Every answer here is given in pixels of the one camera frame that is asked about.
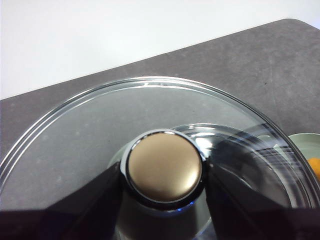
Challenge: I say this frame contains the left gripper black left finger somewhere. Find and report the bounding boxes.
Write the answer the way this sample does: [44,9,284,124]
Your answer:
[0,161,124,240]

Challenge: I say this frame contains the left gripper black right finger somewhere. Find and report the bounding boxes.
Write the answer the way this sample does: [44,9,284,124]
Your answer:
[206,163,320,240]

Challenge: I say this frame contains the yellow corn cob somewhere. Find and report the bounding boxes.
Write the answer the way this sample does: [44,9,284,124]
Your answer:
[306,156,320,182]

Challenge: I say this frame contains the glass lid with green knob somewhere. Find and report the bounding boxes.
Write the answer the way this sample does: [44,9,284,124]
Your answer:
[0,75,320,240]

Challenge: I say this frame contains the pale green round plate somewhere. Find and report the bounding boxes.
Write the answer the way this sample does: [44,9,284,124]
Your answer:
[287,133,320,176]

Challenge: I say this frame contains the pale green electric steamer pot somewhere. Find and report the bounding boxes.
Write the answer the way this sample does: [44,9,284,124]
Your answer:
[172,122,313,210]

